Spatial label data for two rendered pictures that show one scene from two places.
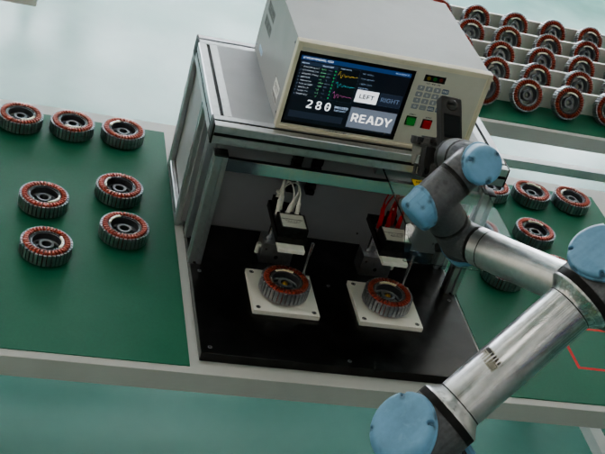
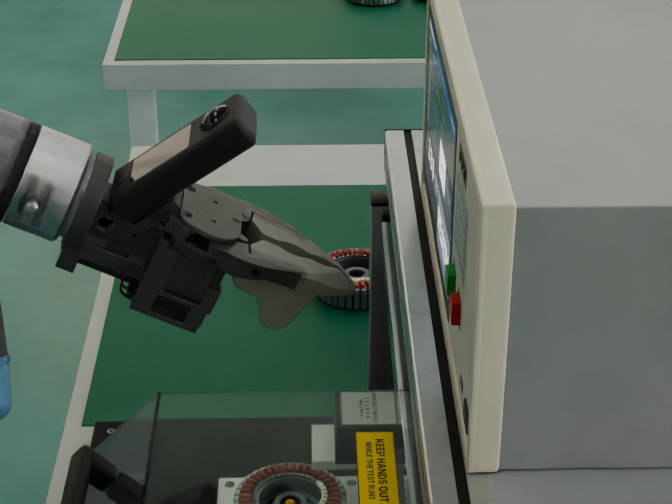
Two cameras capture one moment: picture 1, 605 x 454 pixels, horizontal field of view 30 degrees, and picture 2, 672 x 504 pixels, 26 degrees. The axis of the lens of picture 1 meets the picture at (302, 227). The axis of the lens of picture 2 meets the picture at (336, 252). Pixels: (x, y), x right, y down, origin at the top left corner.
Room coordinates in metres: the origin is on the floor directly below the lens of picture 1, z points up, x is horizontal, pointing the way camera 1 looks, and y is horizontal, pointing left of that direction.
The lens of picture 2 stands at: (2.43, -1.07, 1.72)
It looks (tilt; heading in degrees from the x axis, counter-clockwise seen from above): 29 degrees down; 107
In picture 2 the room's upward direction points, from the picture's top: straight up
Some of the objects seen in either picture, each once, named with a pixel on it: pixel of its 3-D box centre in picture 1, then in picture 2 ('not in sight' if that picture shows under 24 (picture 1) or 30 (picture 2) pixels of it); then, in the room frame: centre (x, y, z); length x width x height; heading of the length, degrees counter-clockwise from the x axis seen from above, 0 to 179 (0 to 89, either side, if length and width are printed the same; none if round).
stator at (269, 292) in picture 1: (284, 285); not in sight; (2.05, 0.00, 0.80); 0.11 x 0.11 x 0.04
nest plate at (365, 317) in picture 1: (383, 305); not in sight; (2.13, -0.23, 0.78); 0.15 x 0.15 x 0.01; 18
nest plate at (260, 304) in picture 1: (281, 294); not in sight; (2.05, 0.00, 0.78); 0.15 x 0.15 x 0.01; 18
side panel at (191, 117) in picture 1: (190, 138); not in sight; (2.37, 0.32, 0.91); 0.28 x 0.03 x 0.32; 18
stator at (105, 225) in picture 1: (123, 230); not in sight; (2.12, 0.38, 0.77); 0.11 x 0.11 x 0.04
